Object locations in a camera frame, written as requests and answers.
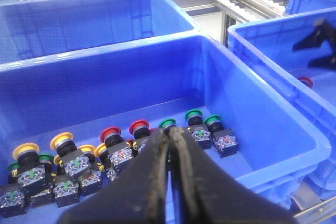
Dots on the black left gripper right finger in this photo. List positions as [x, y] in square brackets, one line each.
[204, 193]

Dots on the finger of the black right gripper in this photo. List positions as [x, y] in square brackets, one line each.
[327, 62]
[323, 31]

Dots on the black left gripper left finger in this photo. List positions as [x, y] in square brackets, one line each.
[138, 195]

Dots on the red mushroom push button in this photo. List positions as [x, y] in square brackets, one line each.
[306, 81]

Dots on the blue bin holding buttons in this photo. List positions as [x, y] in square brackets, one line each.
[86, 91]

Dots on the yellow push button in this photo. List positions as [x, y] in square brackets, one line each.
[93, 181]
[75, 163]
[102, 153]
[31, 173]

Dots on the red push button left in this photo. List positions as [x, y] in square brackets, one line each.
[119, 151]

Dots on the green push button far right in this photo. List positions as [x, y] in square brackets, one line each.
[224, 140]

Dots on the green push button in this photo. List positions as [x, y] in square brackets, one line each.
[224, 140]
[167, 123]
[13, 199]
[197, 128]
[45, 194]

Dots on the blue plastic bin front right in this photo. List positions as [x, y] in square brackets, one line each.
[266, 48]

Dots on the red push button centre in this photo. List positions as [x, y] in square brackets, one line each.
[141, 132]

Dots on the green push button centre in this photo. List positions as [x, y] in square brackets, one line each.
[167, 123]

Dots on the yellow push button far left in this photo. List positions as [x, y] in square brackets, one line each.
[31, 173]

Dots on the roller conveyor rack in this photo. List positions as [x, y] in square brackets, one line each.
[215, 16]

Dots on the green push button far left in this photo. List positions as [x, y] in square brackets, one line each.
[13, 199]

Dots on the empty blue bin behind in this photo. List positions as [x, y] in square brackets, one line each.
[46, 27]

